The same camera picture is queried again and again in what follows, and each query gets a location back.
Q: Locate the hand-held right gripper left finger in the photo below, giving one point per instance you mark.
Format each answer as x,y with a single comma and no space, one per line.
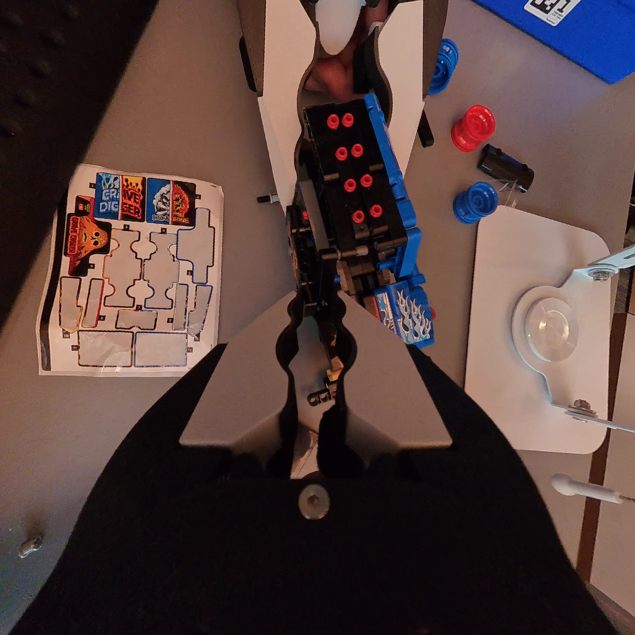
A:
233,392

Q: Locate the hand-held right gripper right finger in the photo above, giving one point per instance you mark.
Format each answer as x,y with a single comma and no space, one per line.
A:
397,392

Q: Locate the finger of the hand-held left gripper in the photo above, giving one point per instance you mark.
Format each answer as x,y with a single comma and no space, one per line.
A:
407,74
283,74

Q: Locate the brick-built toy truck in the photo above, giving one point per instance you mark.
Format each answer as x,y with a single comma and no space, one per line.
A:
357,173

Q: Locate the person's left hand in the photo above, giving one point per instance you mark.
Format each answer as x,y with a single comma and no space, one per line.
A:
332,77

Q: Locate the blue wheel rim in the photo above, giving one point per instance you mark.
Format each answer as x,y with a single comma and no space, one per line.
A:
475,202
444,67

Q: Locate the small black brick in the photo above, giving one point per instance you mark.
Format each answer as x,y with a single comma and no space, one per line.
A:
426,134

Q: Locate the red wheel rim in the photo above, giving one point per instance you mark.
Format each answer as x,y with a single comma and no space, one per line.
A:
474,128

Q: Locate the black cylinder part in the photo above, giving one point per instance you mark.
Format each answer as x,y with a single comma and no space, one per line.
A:
506,166

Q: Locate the sticker sheet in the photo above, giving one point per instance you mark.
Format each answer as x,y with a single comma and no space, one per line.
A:
149,268

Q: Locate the clear plastic wrap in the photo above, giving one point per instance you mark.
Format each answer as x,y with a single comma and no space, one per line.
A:
511,192

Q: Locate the clear round disc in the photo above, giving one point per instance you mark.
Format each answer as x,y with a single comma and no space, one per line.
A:
550,330

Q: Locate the blue storage bin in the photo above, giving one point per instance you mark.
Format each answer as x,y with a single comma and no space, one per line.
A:
585,44

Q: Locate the black dotted pad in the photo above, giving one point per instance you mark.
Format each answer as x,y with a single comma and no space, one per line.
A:
49,124

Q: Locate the small grey metal part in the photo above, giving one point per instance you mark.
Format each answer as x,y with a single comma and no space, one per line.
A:
30,545

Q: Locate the white stand with base plate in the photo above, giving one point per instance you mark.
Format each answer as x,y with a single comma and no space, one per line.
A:
506,278

